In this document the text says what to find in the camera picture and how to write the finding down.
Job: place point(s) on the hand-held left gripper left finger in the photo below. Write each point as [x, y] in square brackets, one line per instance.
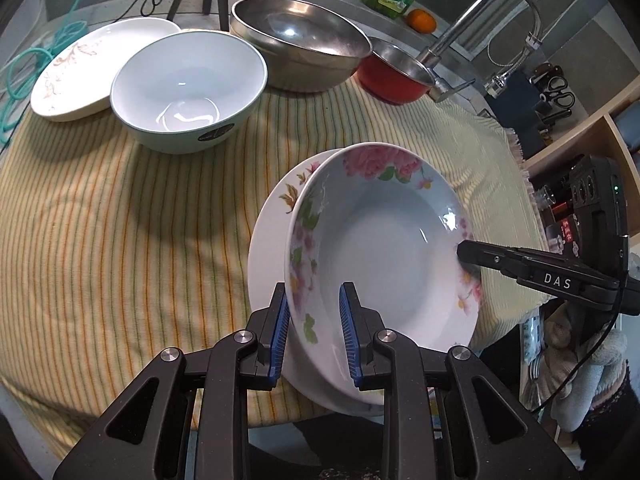
[279, 331]

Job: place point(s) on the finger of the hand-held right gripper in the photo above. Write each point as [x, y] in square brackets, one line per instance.
[490, 256]

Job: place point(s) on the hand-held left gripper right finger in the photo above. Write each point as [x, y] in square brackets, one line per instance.
[347, 331]

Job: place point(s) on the white plate with small flowers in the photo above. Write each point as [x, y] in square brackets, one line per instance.
[265, 260]

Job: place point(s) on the pink floral deep plate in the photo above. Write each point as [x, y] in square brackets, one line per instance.
[390, 250]

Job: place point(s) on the white bowl with green outside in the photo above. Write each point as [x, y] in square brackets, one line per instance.
[185, 80]

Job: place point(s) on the large steel bowl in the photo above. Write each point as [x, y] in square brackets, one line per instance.
[300, 30]

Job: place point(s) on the person's right forearm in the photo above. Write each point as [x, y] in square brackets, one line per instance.
[600, 375]

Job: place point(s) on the red label packet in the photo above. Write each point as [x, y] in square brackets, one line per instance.
[565, 235]

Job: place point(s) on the wooden shelf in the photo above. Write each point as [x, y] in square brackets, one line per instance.
[585, 130]

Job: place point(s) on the black scissors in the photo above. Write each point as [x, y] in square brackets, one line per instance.
[560, 90]

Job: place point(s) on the yellow striped cloth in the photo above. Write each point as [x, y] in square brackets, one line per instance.
[125, 235]

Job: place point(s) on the small red pot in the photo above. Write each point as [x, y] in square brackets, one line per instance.
[385, 85]

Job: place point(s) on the chrome faucet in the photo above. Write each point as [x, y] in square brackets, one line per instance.
[460, 20]

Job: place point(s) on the orange fruit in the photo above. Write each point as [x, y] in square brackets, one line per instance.
[421, 21]

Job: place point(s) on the white plate with brown floral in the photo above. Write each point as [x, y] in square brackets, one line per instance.
[80, 75]

